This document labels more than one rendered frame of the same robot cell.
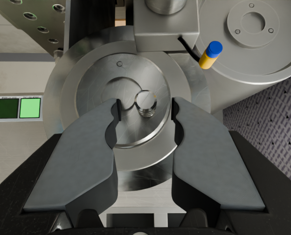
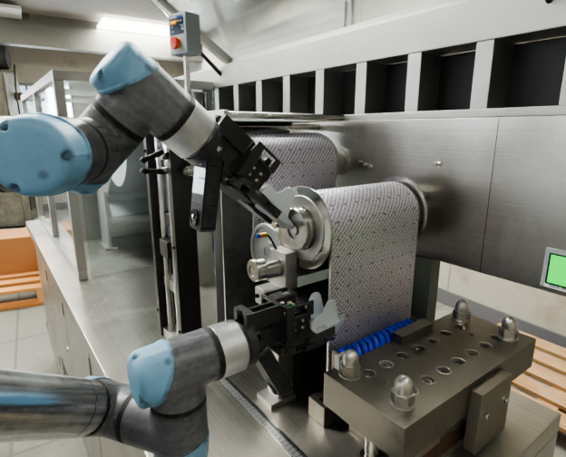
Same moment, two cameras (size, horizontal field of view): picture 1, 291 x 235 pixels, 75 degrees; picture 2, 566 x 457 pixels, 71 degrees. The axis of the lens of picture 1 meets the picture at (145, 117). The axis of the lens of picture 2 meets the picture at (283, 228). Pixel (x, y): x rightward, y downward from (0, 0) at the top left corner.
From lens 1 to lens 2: 63 cm
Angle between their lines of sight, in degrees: 54
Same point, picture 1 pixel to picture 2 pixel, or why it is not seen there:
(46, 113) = (329, 231)
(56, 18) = (435, 347)
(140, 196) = (426, 131)
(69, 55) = (320, 259)
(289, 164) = (272, 180)
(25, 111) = not seen: outside the picture
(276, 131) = not seen: hidden behind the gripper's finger
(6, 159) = not seen: outside the picture
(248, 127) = not seen: hidden behind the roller
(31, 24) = (472, 359)
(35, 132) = (562, 232)
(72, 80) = (318, 245)
